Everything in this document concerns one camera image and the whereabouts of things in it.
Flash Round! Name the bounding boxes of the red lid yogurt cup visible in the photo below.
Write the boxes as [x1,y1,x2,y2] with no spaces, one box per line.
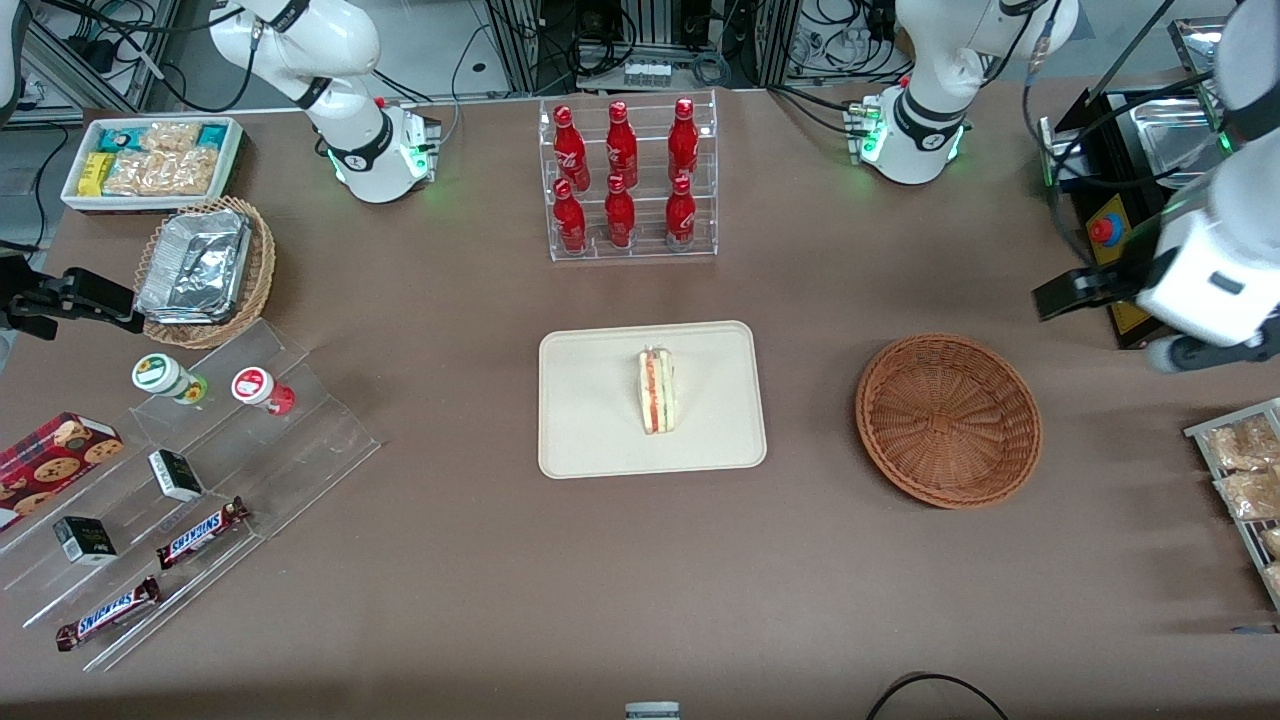
[231,366,296,417]

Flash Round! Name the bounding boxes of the red cola bottle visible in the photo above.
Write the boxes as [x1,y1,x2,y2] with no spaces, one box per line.
[553,104,592,193]
[553,178,588,255]
[665,175,697,246]
[607,100,639,189]
[604,173,637,249]
[668,97,700,184]

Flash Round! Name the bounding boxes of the red tartan cookie box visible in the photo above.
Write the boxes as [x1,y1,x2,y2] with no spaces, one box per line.
[0,411,125,533]

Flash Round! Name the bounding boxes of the clear bag of crackers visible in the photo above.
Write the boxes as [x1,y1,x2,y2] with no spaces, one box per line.
[140,120,203,157]
[160,148,219,196]
[103,152,166,197]

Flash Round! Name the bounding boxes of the small black carton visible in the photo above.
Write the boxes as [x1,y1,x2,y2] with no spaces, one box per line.
[148,449,205,503]
[52,516,119,567]

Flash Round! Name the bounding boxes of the black looped cable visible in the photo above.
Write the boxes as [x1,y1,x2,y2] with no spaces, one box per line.
[865,673,1011,720]

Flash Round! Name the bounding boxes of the beige rectangular tray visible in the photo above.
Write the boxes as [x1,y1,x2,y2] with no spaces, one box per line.
[538,320,768,480]

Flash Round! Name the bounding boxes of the black sealing machine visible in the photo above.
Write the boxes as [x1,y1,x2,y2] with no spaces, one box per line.
[1038,85,1241,351]

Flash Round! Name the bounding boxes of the brown round wicker basket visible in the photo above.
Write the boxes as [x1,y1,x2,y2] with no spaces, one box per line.
[855,332,1044,511]

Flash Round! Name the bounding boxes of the green lid yogurt cup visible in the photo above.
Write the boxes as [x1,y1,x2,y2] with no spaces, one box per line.
[131,353,209,406]

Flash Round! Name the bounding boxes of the Snickers chocolate bar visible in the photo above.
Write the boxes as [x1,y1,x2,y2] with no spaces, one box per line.
[55,575,162,653]
[155,496,251,571]

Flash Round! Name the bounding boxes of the steel pan in machine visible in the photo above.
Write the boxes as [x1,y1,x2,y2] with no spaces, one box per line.
[1120,95,1226,186]

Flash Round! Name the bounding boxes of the triangular sandwich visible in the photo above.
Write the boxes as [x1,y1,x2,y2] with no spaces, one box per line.
[638,343,678,436]

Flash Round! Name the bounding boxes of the clear acrylic bottle rack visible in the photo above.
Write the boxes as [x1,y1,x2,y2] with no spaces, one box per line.
[538,88,719,263]

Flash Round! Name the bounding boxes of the shiny steel tray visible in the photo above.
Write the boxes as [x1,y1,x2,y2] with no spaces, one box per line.
[1168,18,1236,76]

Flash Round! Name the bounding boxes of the white rectangular snack bin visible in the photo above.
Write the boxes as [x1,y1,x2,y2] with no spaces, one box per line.
[60,116,245,215]

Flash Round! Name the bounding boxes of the clear acrylic stepped stand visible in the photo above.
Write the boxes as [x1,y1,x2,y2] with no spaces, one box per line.
[0,318,382,673]

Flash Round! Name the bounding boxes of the light tan wicker basket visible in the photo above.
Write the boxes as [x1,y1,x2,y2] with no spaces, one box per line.
[133,196,277,350]

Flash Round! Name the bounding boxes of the stack of foil trays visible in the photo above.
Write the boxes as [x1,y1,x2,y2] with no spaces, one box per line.
[136,208,252,325]

